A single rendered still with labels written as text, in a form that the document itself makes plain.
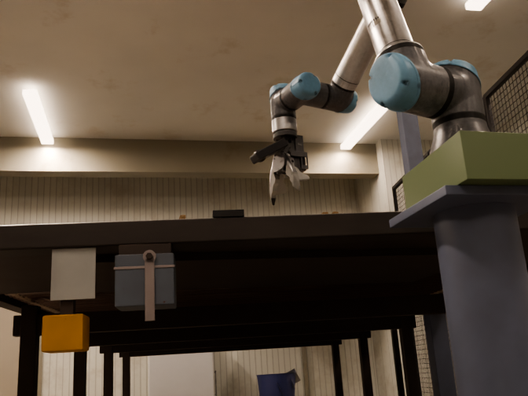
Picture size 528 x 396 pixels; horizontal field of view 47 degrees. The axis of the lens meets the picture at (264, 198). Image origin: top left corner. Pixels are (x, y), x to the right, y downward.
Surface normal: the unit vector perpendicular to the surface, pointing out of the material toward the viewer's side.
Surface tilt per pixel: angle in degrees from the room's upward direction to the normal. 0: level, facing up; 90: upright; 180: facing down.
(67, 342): 90
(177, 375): 90
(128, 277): 90
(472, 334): 90
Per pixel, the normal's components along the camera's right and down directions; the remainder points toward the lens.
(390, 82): -0.85, 0.00
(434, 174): -0.98, 0.00
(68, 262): 0.09, -0.28
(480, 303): -0.48, -0.22
